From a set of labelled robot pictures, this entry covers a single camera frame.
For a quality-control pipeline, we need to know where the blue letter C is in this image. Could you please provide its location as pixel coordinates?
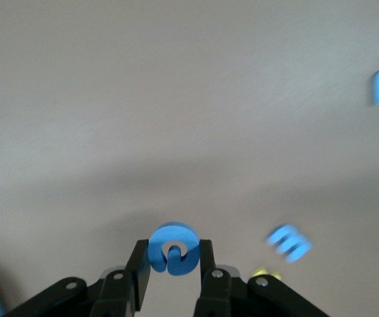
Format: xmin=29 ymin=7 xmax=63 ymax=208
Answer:
xmin=148 ymin=221 xmax=201 ymax=277

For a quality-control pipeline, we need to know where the brown table cover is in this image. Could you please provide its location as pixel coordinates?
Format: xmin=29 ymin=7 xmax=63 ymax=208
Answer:
xmin=0 ymin=0 xmax=379 ymax=317

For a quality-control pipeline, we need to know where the blue letter E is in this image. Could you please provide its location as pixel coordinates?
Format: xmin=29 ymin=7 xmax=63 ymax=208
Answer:
xmin=265 ymin=224 xmax=313 ymax=264

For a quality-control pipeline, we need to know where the yellow letter K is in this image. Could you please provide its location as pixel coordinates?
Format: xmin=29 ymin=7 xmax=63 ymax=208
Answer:
xmin=248 ymin=267 xmax=281 ymax=281

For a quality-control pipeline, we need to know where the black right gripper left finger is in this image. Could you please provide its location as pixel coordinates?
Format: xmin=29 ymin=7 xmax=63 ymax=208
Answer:
xmin=7 ymin=239 xmax=152 ymax=317

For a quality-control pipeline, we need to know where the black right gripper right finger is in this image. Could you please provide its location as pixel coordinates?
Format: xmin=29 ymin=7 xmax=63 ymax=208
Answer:
xmin=194 ymin=239 xmax=329 ymax=317

